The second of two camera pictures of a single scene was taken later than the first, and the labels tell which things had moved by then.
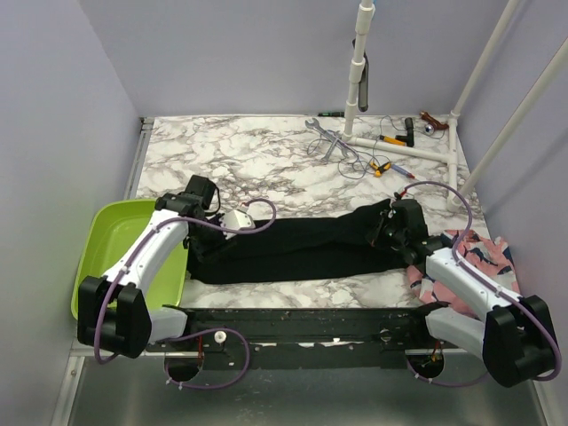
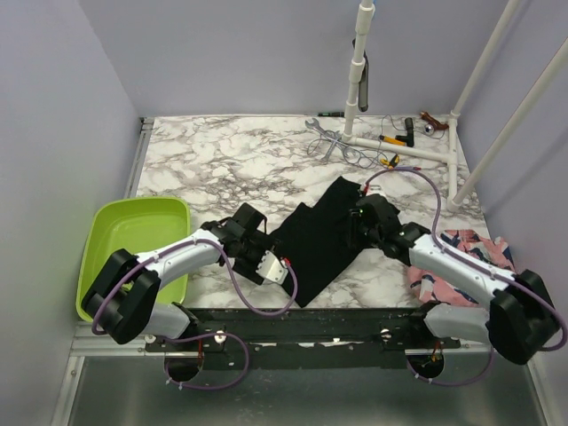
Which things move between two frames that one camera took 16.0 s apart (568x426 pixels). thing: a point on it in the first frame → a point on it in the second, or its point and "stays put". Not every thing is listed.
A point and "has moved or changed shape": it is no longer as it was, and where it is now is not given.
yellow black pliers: (378, 169) → (394, 161)
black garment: (294, 248) has moved or changed shape
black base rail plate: (308, 337) stays put
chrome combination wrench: (315, 124) stays put
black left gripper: (217, 218) → (265, 243)
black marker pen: (331, 114) stays put
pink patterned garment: (488, 255) stays put
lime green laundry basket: (113, 228) stays put
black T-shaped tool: (409, 138) stays put
